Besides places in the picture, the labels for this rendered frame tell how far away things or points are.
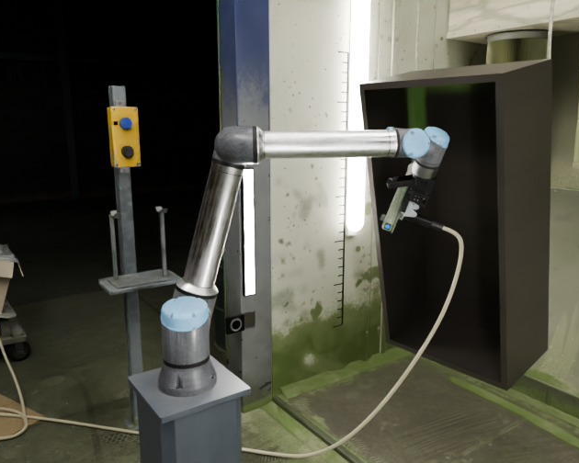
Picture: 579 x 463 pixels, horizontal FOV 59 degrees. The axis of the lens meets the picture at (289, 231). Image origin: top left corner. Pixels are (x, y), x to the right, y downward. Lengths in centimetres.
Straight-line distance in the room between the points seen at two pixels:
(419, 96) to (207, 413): 158
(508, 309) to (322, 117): 132
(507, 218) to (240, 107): 126
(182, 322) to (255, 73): 130
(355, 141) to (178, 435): 104
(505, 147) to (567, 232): 154
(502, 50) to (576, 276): 131
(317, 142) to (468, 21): 191
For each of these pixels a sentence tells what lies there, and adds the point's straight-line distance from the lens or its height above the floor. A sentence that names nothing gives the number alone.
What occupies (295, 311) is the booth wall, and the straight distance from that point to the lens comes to 279.
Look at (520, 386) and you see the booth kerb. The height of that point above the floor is 10.
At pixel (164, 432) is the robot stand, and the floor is 57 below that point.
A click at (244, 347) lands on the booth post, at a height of 37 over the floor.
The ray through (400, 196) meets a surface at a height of 120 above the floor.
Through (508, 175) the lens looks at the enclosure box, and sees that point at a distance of 190.
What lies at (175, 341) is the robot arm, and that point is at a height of 82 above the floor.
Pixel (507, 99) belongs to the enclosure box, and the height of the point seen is 155.
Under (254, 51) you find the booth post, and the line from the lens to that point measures 250.
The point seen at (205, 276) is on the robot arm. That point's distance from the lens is 179.
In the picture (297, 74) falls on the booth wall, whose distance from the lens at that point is 263.
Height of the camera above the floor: 148
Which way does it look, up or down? 12 degrees down
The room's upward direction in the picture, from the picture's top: straight up
